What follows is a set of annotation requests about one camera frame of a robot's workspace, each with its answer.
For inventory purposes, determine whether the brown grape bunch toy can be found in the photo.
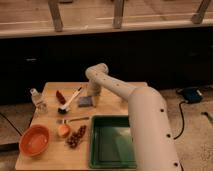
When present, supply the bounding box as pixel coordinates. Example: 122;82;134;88
67;125;87;149

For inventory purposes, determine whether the green plastic tray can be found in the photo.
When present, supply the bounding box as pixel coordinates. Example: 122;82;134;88
88;115;136;169

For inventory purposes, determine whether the wooden table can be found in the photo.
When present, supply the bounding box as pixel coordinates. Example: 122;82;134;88
15;82;127;171

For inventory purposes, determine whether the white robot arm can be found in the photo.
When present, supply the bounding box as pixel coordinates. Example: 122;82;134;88
85;63;182;171

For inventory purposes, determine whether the clear plastic bottle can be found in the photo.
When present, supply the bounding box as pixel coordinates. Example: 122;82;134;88
30;88;47;114

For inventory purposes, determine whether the black cable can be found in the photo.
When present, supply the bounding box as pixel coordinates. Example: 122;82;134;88
173;99;188;141

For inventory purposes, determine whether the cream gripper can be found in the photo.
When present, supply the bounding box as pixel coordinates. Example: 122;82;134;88
87;83;101;106

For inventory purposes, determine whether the orange bowl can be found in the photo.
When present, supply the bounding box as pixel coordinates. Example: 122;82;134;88
19;124;50;157

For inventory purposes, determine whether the metal spoon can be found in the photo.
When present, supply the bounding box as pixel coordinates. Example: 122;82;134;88
56;117;89;124

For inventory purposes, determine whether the blue black box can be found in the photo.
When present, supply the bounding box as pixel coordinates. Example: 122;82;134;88
177;87;203;104

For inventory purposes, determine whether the red brown sausage toy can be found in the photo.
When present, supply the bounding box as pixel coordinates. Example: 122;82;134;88
56;90;66;104

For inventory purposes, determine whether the blue sponge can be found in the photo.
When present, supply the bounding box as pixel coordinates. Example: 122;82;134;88
78;96;93;107

